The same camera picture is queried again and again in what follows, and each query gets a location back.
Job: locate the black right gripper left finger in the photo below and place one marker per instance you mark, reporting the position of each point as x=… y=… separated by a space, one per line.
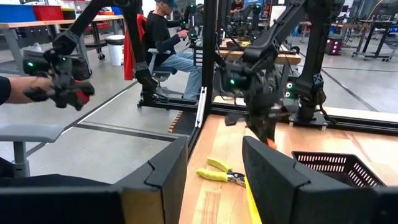
x=168 y=177

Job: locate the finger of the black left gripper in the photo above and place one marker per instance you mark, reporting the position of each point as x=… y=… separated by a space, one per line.
x=234 y=119
x=263 y=130

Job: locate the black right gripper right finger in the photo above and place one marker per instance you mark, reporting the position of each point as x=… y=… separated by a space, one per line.
x=273 y=186

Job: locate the orange eraser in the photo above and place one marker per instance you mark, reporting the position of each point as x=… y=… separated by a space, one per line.
x=272 y=143

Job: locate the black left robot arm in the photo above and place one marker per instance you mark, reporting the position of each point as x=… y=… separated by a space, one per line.
x=317 y=46

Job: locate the yellow plastic basket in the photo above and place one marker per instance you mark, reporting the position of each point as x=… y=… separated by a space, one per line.
x=252 y=205

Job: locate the black plastic basket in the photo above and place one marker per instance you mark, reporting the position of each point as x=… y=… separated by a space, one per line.
x=335 y=161

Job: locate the black box purple lights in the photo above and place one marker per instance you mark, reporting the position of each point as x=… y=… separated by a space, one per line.
x=332 y=45

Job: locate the grey office chair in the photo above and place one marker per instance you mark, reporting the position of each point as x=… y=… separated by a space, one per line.
x=161 y=74

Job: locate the person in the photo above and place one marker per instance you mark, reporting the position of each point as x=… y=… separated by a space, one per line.
x=237 y=6
x=158 y=34

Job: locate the red jacket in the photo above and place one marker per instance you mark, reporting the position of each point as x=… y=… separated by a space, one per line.
x=129 y=53

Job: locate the white trash can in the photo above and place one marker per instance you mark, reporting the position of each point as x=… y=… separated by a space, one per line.
x=115 y=51

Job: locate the grey chair armrest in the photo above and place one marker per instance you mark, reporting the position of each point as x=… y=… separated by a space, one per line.
x=28 y=132

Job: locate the red storage bin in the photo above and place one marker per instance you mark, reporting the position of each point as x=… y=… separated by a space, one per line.
x=48 y=12

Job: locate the wooden workshop table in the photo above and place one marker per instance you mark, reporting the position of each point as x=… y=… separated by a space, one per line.
x=31 y=24

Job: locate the blue storage bin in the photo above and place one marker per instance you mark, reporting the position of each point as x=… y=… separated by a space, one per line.
x=17 y=13

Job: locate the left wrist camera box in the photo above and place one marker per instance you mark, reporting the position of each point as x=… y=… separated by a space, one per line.
x=233 y=82

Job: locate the black aluminium table frame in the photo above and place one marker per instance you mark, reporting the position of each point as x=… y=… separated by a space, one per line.
x=209 y=62

